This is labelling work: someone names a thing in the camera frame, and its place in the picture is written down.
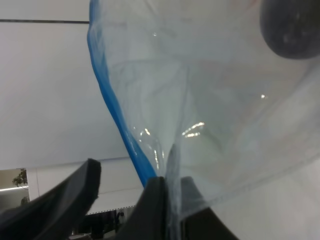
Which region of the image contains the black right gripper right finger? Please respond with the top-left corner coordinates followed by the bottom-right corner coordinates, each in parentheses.
top-left (180, 176), bottom-right (237, 240)

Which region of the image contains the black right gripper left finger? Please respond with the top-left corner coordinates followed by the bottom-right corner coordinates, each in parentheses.
top-left (117, 177), bottom-right (167, 240)

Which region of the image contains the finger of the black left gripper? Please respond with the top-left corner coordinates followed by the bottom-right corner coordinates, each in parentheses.
top-left (0, 159), bottom-right (101, 240)

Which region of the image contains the clear zip bag blue zipper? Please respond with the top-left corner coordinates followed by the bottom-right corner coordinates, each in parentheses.
top-left (87, 0), bottom-right (320, 239)

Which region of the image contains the white cabinet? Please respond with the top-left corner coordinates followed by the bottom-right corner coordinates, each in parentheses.
top-left (26, 157), bottom-right (143, 215)

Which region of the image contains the purple eggplant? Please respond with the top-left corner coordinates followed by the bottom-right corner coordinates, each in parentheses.
top-left (259, 0), bottom-right (320, 60)

